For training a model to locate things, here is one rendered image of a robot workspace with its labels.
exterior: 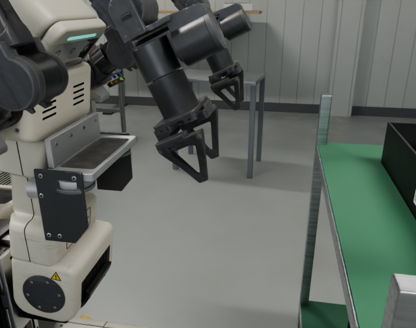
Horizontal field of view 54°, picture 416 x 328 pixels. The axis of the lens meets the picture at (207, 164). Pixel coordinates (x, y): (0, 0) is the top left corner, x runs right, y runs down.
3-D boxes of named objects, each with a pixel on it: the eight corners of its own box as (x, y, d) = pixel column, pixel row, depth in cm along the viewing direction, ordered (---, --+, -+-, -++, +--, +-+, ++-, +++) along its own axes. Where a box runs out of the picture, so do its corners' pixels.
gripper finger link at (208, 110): (235, 146, 68) (211, 94, 65) (229, 161, 61) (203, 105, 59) (200, 159, 70) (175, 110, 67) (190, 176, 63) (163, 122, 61)
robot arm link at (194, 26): (127, 2, 60) (103, 2, 52) (194, -35, 57) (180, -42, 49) (163, 77, 63) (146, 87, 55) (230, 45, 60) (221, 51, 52)
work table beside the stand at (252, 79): (251, 178, 335) (256, 81, 305) (172, 169, 354) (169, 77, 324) (261, 160, 375) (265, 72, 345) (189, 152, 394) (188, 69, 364)
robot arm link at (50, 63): (-3, 75, 67) (-26, 81, 62) (36, 37, 63) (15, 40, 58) (34, 120, 68) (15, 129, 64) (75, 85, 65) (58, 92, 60)
